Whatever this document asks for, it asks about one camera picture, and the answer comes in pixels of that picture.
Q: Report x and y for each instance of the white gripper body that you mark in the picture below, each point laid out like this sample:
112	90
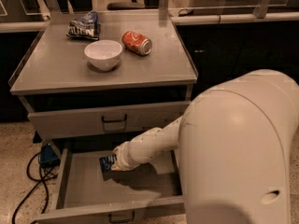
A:
123	157

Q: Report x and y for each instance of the dark blue rxbar wrapper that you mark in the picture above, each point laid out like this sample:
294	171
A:
107	162

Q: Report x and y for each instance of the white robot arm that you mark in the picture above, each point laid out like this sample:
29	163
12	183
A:
234	143

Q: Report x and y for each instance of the open grey lower drawer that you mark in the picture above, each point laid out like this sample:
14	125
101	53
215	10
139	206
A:
86	195

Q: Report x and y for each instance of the closed grey upper drawer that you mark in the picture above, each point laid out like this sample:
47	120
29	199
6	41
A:
103	120

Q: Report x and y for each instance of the grey drawer cabinet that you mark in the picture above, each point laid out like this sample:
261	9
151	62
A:
138	77

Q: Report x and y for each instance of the blue power box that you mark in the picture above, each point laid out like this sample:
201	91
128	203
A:
49	156

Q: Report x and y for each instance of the white ceramic bowl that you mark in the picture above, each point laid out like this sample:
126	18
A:
104	54

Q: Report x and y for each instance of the red soda can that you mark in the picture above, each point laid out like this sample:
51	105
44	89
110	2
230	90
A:
137	43

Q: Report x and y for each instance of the blue chip bag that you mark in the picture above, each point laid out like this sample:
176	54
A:
87	26

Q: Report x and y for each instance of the dark low cabinet right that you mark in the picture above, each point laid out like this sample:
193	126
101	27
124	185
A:
221	52

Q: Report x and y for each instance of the dark low cabinet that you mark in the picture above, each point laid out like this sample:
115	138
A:
13	47
221	52

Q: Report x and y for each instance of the black office chair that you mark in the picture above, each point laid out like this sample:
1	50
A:
125	5

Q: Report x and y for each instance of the dark low cabinet left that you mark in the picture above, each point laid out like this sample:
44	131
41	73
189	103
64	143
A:
13	47

